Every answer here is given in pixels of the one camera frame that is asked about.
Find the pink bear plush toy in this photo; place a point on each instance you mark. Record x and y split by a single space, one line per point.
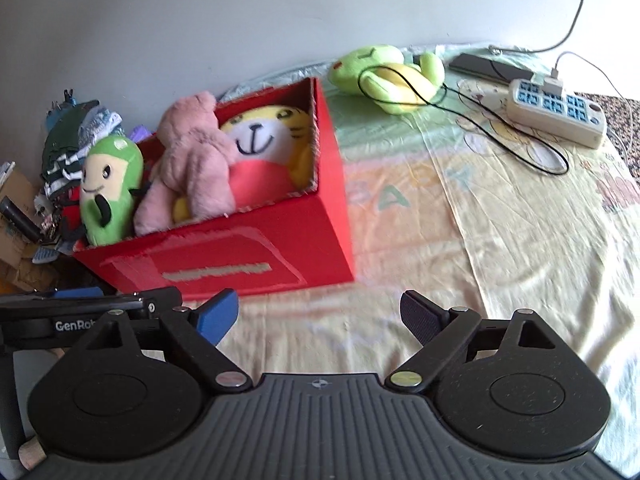
195 166

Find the green frog plush toy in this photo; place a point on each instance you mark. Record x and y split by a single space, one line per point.
382 74

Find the dark patterned blanket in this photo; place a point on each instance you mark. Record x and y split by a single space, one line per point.
623 128

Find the pile of folded clothes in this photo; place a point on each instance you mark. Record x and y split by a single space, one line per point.
72 128

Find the red cardboard box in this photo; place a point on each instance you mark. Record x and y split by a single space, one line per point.
299 240

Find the green bean plush toy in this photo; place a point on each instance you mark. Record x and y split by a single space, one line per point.
110 185

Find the white usb charger plug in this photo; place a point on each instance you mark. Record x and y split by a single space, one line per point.
552 85

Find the black smartphone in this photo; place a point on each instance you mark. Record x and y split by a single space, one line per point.
485 68

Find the white power strip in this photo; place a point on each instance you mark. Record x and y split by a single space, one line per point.
564 114

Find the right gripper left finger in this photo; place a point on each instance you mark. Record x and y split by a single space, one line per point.
190 338

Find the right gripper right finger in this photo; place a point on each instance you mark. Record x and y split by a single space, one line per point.
444 334

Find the yellow tiger plush toy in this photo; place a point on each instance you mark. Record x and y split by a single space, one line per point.
275 160

